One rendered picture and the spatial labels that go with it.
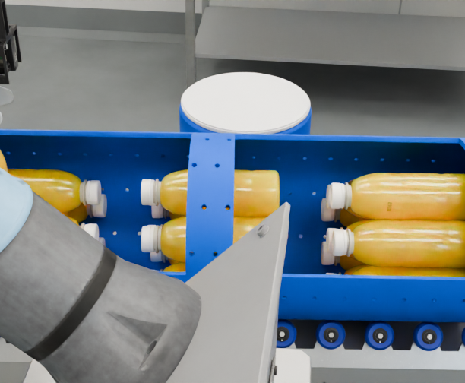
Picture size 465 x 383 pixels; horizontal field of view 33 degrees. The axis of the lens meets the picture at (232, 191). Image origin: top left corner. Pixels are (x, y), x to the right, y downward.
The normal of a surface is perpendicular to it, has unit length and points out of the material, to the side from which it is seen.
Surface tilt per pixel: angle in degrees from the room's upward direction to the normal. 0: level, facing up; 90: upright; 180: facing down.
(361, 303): 103
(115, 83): 0
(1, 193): 39
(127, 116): 0
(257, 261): 49
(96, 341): 55
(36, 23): 76
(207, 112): 0
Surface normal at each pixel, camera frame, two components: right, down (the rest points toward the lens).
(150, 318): 0.31, -0.47
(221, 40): 0.02, -0.83
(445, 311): -0.01, 0.82
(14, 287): 0.20, 0.21
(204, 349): -0.73, -0.62
